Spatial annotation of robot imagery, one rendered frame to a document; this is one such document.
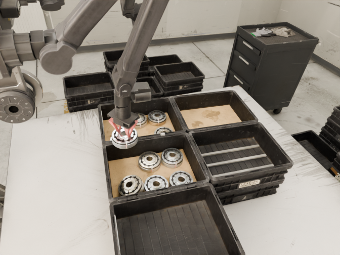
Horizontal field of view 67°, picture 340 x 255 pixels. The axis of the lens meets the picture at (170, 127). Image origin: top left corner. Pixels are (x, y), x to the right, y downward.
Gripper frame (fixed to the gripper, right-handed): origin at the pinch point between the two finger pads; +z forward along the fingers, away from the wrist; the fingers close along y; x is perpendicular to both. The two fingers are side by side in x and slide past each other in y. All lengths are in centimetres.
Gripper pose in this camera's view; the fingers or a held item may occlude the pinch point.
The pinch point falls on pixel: (124, 132)
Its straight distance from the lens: 103.1
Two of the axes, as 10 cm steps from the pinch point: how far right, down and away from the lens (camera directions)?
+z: -0.8, 7.5, 6.6
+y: -8.7, -3.8, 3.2
